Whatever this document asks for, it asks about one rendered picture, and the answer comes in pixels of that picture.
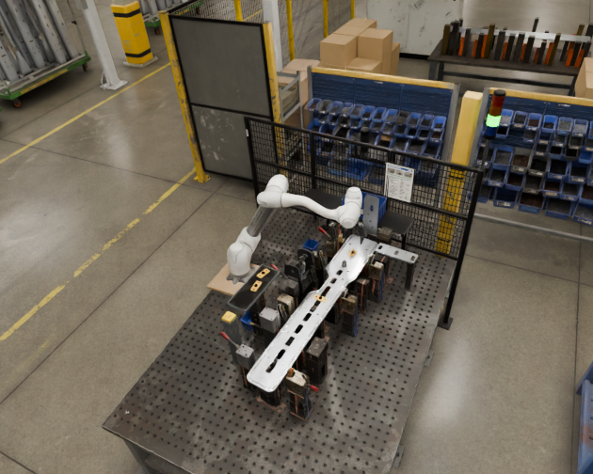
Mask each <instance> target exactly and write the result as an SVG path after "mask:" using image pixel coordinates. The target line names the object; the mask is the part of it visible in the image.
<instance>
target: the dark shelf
mask: <svg viewBox="0 0 593 474"><path fill-rule="evenodd" d="M303 197H306V198H309V199H311V200H313V201H315V202H316V203H318V204H319V205H321V206H323V207H324V208H326V209H328V210H336V209H338V208H339V207H341V206H342V197H339V196H335V195H333V194H329V193H326V192H322V191H319V190H316V189H312V188H310V189H309V190H308V191H307V192H306V193H305V194H304V195H303ZM413 221H414V218H413V217H410V216H406V215H403V214H400V213H394V212H391V211H387V210H386V212H385V213H384V215H383V216H382V218H381V219H380V221H379V222H378V223H377V229H379V230H381V229H382V227H385V228H388V229H392V230H393V234H394V235H397V236H400V237H404V236H405V234H406V233H407V231H408V230H409V227H410V226H411V224H412V223H413Z"/></svg>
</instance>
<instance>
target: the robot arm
mask: <svg viewBox="0 0 593 474"><path fill-rule="evenodd" d="M288 186H289V184H288V180H287V179H286V178H285V177H284V176H283V175H276V176H274V177H273V178H271V180H270V181H269V183H268V185H267V186H266V188H265V190H264V192H262V193H260V194H259V195H258V197H257V201H258V204H260V206H259V208H258V210H257V212H256V213H255V215H254V216H253V218H252V220H251V222H250V224H249V226H248V227H245V228H244V229H243V230H242V232H241V233H240V235H239V237H238V238H237V240H236V242H235V243H234V244H232V245H231V246H230V247H229V249H228V252H227V259H228V264H229V268H230V271H231V272H230V273H229V275H228V276H227V277H226V280H231V281H232V284H233V285H235V284H236V283H237V282H242V283H245V282H246V281H247V280H248V279H249V278H250V277H251V275H252V274H253V272H254V271H255V270H256V268H255V267H250V266H249V263H250V259H251V255H252V254H253V252H254V250H255V248H256V247H257V245H258V243H259V242H260V239H261V233H260V232H261V230H262V228H263V227H264V224H265V222H266V221H267V219H268V217H269V215H270V214H271V213H272V211H273V209H274V208H285V207H290V206H304V207H306V208H308V209H310V210H312V211H314V212H315V213H318V214H320V215H322V216H324V217H326V218H329V219H334V220H336V221H338V223H341V226H340V227H339V229H341V230H342V234H343V238H344V237H345V229H351V228H354V229H356V230H357V231H358V232H359V234H360V235H361V244H362V243H363V240H364V237H366V236H367V233H366V230H365V228H364V226H363V223H361V224H360V223H359V217H360V215H361V204H362V195H361V190H360V188H357V187H350V188H349V189H348V190H347V192H346V195H345V205H344V206H341V207H339V208H338V209H336V210H328V209H326V208H324V207H323V206H321V205H319V204H318V203H316V202H315V201H313V200H311V199H309V198H307V197H303V196H298V195H292V194H287V193H286V192H287V189H288Z"/></svg>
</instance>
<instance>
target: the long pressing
mask: <svg viewBox="0 0 593 474"><path fill-rule="evenodd" d="M377 246H378V243H377V242H375V241H372V240H369V239H366V238H364V240H363V243H362V244H361V237H360V236H357V235H354V234H352V235H350V236H349V237H348V238H347V240H346V241H345V243H344V244H343V245H342V247H341V248H340V249H339V251H338V252H337V253H336V254H335V256H334V257H333V258H332V260H331V261H330V262H329V264H328V265H327V267H326V271H327V273H328V275H329V278H328V279H327V280H326V282H325V283H324V284H323V286H322V287H321V288H320V289H319V290H317V291H312V292H309V293H308V294H307V295H306V296H305V298H304V299H303V300H302V302H301V303H300V304H299V306H298V307H297V308H296V310H295V311H294V313H293V314H292V315H291V317H290V318H289V319H288V321H287V322H286V323H285V325H284V326H283V327H282V329H281V330H280V332H279V333H278V334H277V336H276V337H275V338H274V339H273V340H272V341H271V343H270V344H269V345H268V347H267V348H266V349H265V351H264V352H263V354H262V355H261V356H260V358H259V359H258V360H257V362H256V363H255V364H254V366H253V367H252V368H251V370H250V371H249V372H248V374H247V379H248V381H249V382H250V383H251V384H253V385H254V386H256V387H259V388H261V389H262V390H264V391H266V392H273V391H275V390H276V389H277V387H278V386H279V384H280V382H281V381H282V379H283V378H284V376H285V375H286V374H287V371H288V369H289V368H290V367H292V366H293V364H294V363H295V361H296V360H297V358H298V357H299V355H300V354H301V352H302V351H303V349H304V348H305V346H306V345H307V343H308V342H309V340H310V339H311V337H312V336H313V334H314V333H315V331H316V330H317V328H318V327H319V325H320V324H321V323H322V322H323V320H324V319H325V318H326V316H327V315H328V313H329V311H330V310H331V308H332V307H333V305H334V304H335V302H336V301H337V300H338V298H339V297H340V295H341V294H342V291H343V289H344V288H345V287H346V286H347V285H348V284H349V283H351V282H353V281H354V280H355V279H356V278H357V277H358V275H359V274H360V272H361V270H362V269H363V267H364V266H365V264H366V263H367V262H368V261H369V257H370V256H371V255H372V253H374V252H375V249H376V248H377ZM352 249H354V250H356V251H358V252H357V253H356V254H355V255H354V256H353V257H350V256H348V253H349V252H350V251H351V250H352ZM366 249H367V250H366ZM343 260H346V267H343V266H342V262H343ZM339 270H340V271H343V272H342V273H341V274H340V275H339V276H338V275H336V274H337V272H338V271H339ZM347 271H349V272H347ZM333 278H336V279H337V280H336V281H335V283H334V284H331V283H330V282H331V281H332V279H333ZM326 287H330V290H329V292H328V293H327V294H326V296H325V297H326V298H327V299H328V300H327V301H326V303H324V302H321V303H320V304H319V306H318V307H317V308H316V310H315V311H314V312H311V311H310V309H311V308H312V307H313V305H314V303H315V302H316V301H317V300H316V299H314V297H315V295H316V294H318V295H321V294H322V292H323V291H324V290H325V288H326ZM307 313H311V315H312V316H311V317H310V319H309V320H308V321H307V322H304V321H303V319H304V318H305V316H306V315H307ZM317 314H318V315H317ZM300 324H301V325H303V327H302V329H301V330H300V332H299V333H298V334H296V333H295V330H296V329H297V327H298V326H299V325H300ZM287 332H288V333H287ZM290 337H293V338H295V339H294V340H293V342H292V343H291V345H290V346H286V345H285V343H286V342H287V341H288V340H289V339H290ZM281 349H283V350H285V353H284V354H283V356H282V357H281V359H278V362H277V363H275V362H274V358H275V357H276V356H277V355H278V353H279V352H280V350H281ZM272 362H273V363H275V364H276V366H275V368H274V369H273V370H272V372H271V373H268V372H266V370H267V369H268V367H269V366H270V364H271V363H272ZM282 364H283V365H282Z"/></svg>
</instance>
